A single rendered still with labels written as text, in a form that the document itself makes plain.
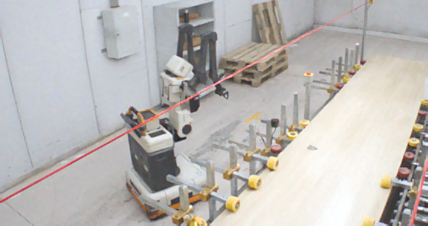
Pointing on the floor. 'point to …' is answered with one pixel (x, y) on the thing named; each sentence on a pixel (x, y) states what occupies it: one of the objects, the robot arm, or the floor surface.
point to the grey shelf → (167, 41)
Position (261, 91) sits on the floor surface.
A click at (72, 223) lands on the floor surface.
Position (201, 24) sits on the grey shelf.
